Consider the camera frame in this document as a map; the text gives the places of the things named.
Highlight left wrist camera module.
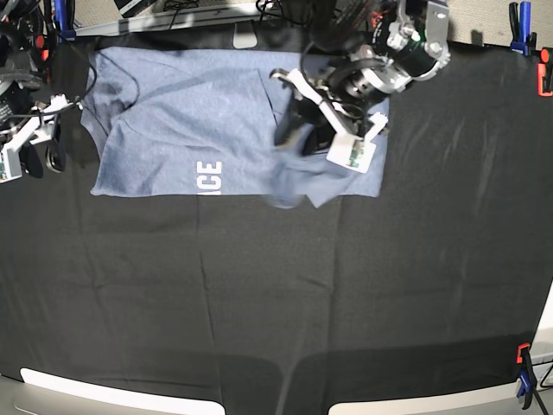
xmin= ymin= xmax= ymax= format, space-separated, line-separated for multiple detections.
xmin=326 ymin=133 xmax=377 ymax=174

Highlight orange black clamp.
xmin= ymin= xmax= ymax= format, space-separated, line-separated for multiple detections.
xmin=35 ymin=35 xmax=50 ymax=84
xmin=537 ymin=48 xmax=552 ymax=97

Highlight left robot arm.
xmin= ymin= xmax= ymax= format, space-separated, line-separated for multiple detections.
xmin=270 ymin=1 xmax=450 ymax=156

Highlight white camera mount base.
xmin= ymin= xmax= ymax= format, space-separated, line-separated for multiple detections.
xmin=232 ymin=21 xmax=258 ymax=49

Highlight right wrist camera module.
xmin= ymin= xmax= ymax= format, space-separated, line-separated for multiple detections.
xmin=1 ymin=145 xmax=22 ymax=183

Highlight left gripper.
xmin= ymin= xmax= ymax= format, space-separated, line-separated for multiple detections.
xmin=270 ymin=58 xmax=413 ymax=156

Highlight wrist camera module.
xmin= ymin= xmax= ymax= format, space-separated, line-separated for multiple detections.
xmin=1 ymin=145 xmax=22 ymax=183
xmin=326 ymin=133 xmax=377 ymax=174

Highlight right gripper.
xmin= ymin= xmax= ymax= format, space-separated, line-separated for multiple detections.
xmin=1 ymin=93 xmax=80 ymax=173

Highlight aluminium frame rail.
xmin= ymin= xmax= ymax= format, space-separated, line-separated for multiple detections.
xmin=74 ymin=3 xmax=259 ymax=37

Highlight blue clamp far left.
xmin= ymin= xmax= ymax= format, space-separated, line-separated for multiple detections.
xmin=48 ymin=0 xmax=76 ymax=41

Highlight orange black clamp far left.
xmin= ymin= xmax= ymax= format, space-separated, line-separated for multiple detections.
xmin=35 ymin=35 xmax=50 ymax=84

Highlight orange black clamp far right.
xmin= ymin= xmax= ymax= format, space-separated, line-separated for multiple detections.
xmin=537 ymin=48 xmax=552 ymax=97

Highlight red black cable bundle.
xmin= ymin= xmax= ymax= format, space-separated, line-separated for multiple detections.
xmin=310 ymin=0 xmax=390 ymax=48

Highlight black table cloth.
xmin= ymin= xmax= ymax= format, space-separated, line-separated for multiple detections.
xmin=1 ymin=46 xmax=552 ymax=414

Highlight orange blue clamp near right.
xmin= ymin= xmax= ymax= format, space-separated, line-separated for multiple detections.
xmin=516 ymin=342 xmax=537 ymax=411

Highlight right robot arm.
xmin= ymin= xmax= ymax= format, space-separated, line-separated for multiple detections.
xmin=1 ymin=1 xmax=81 ymax=183

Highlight light blue t-shirt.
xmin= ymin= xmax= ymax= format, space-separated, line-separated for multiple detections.
xmin=81 ymin=47 xmax=387 ymax=208

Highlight blue clamp far right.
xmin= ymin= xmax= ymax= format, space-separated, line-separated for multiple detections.
xmin=509 ymin=1 xmax=537 ymax=56

